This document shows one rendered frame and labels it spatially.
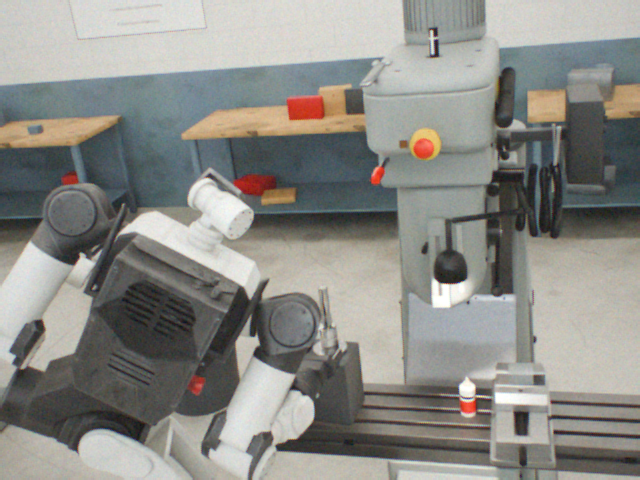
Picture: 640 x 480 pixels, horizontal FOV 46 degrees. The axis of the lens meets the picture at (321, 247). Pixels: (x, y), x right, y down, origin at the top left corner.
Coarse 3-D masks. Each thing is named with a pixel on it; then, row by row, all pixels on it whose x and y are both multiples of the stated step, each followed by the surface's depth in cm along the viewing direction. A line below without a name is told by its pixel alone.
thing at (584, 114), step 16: (576, 96) 183; (592, 96) 182; (576, 112) 180; (592, 112) 179; (576, 128) 182; (592, 128) 181; (576, 144) 183; (592, 144) 182; (576, 160) 185; (592, 160) 184; (576, 176) 186; (592, 176) 185
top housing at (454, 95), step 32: (416, 64) 157; (448, 64) 153; (480, 64) 149; (384, 96) 147; (416, 96) 146; (448, 96) 144; (480, 96) 144; (384, 128) 150; (416, 128) 148; (448, 128) 147; (480, 128) 146
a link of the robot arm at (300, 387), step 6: (294, 378) 170; (300, 378) 172; (294, 384) 170; (300, 384) 171; (306, 384) 171; (294, 390) 170; (300, 390) 170; (306, 390) 170; (312, 390) 172; (288, 396) 167; (294, 396) 167; (312, 396) 171; (288, 402) 165; (282, 408) 165
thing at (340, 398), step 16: (320, 352) 196; (352, 352) 197; (352, 368) 197; (336, 384) 194; (352, 384) 197; (320, 400) 199; (336, 400) 197; (352, 400) 198; (320, 416) 201; (336, 416) 199; (352, 416) 198
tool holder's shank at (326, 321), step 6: (318, 288) 191; (324, 288) 190; (318, 294) 191; (324, 294) 190; (324, 300) 191; (324, 306) 192; (324, 312) 192; (330, 312) 193; (324, 318) 193; (330, 318) 194; (324, 324) 194; (330, 324) 194
